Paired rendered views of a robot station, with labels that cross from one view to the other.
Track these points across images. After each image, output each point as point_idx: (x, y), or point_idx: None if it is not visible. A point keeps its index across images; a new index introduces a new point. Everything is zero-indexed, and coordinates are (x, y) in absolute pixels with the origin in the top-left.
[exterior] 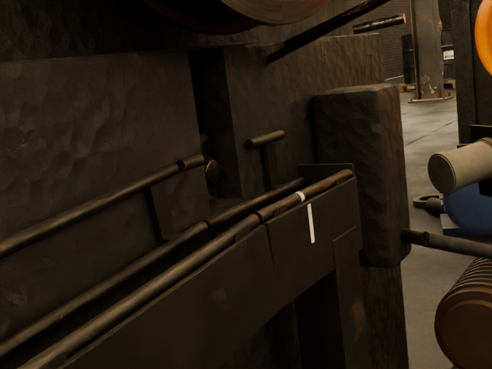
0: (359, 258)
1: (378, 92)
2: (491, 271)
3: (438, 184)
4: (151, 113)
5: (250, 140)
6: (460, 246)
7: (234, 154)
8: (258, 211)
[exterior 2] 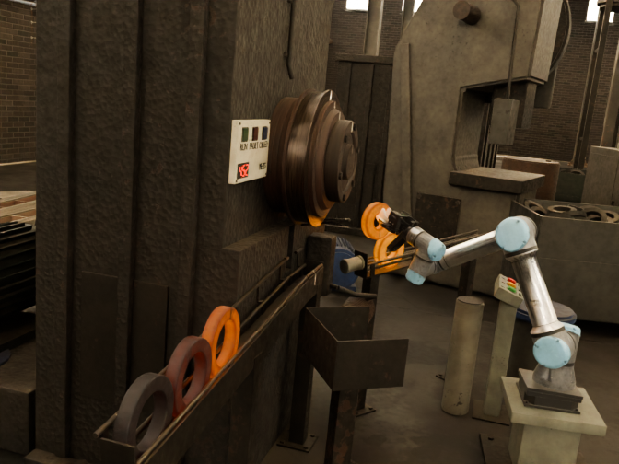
0: (321, 291)
1: (332, 239)
2: (355, 301)
3: (342, 270)
4: (282, 245)
5: (296, 251)
6: (347, 291)
7: (291, 255)
8: (307, 275)
